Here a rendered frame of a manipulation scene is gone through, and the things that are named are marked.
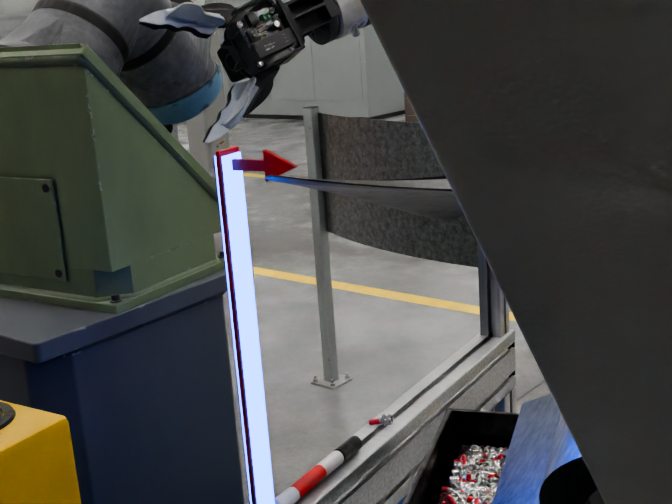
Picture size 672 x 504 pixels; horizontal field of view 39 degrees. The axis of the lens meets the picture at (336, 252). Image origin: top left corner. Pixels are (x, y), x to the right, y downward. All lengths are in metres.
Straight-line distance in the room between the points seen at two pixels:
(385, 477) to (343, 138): 2.07
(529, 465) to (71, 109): 0.57
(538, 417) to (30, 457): 0.33
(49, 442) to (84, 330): 0.41
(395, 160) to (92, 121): 1.88
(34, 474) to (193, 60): 0.75
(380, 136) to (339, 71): 7.79
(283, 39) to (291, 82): 10.02
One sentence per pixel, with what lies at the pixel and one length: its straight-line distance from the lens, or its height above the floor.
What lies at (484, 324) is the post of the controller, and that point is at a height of 0.88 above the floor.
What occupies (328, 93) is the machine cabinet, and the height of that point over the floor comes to 0.31.
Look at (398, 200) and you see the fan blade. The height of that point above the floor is 1.15.
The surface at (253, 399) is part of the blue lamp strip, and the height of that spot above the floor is 0.99.
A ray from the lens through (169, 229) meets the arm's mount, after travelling 1.05.
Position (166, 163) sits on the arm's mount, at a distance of 1.04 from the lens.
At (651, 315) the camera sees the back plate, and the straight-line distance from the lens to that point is 0.26.
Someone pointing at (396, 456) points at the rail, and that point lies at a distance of 1.00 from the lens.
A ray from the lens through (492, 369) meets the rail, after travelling 1.21.
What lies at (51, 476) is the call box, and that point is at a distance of 0.58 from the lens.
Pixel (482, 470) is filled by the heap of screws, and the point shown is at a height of 0.85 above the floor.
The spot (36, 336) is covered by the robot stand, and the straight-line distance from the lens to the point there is 0.97.
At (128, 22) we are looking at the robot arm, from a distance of 1.12.
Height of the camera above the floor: 1.29
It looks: 15 degrees down
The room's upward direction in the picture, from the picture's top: 4 degrees counter-clockwise
